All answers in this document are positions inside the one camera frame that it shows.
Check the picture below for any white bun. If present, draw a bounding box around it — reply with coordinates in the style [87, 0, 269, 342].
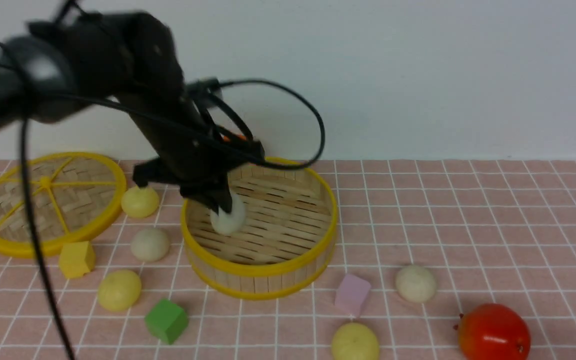
[130, 227, 170, 264]
[395, 264, 438, 304]

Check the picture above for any orange fruit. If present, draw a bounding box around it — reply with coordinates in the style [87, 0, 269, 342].
[221, 132, 248, 142]

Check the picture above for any yellow foam block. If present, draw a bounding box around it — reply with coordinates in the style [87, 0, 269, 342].
[58, 241, 96, 280]

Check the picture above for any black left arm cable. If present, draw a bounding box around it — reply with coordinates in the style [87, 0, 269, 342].
[0, 40, 326, 360]

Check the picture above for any bamboo steamer lid yellow rim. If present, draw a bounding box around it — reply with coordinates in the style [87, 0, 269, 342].
[0, 152, 127, 258]

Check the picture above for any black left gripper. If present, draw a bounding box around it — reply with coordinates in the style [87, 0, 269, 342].
[128, 93, 265, 215]

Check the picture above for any bamboo steamer tray yellow rim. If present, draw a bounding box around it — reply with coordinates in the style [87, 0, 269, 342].
[180, 164, 339, 300]

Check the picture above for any pink foam cube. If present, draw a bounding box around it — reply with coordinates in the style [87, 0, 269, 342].
[333, 273, 372, 318]

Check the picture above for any green foam cube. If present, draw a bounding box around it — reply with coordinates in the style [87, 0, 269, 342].
[144, 298, 189, 346]

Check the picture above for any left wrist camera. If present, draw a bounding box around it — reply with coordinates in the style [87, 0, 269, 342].
[185, 77, 223, 109]

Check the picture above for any red tomato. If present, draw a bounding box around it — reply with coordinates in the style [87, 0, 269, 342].
[454, 303, 531, 360]

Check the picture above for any yellow bun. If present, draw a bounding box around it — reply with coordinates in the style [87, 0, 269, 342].
[97, 269, 142, 312]
[120, 186, 160, 219]
[330, 322, 380, 360]

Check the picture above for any pink grid tablecloth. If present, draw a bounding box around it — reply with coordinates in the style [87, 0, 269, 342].
[0, 159, 576, 360]

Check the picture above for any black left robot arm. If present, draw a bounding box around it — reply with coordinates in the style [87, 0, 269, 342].
[0, 11, 263, 214]

